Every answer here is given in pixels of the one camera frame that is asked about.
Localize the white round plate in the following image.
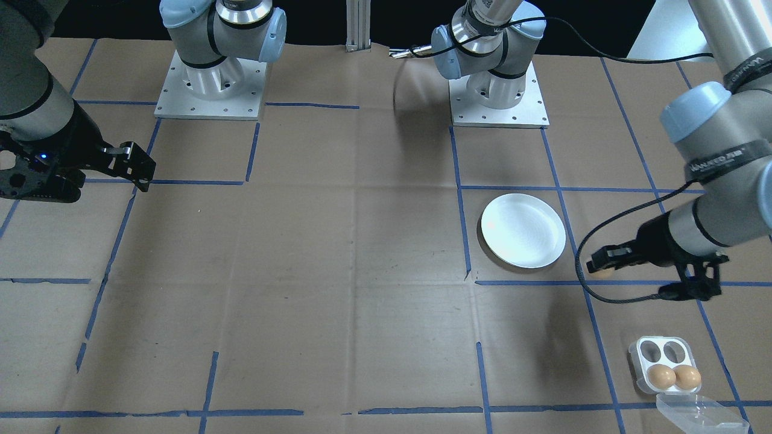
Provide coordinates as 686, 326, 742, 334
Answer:
480, 193, 567, 269

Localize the clear plastic egg carton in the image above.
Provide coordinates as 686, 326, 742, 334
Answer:
628, 336, 751, 434

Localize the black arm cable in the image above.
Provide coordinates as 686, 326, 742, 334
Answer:
410, 17, 715, 303

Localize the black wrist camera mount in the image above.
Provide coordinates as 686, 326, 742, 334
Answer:
0, 151, 84, 203
657, 253, 730, 303

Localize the white square base plate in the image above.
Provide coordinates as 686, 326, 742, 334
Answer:
449, 60, 550, 128
154, 50, 268, 121

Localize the aluminium frame post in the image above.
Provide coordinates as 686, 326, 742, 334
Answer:
346, 0, 372, 53

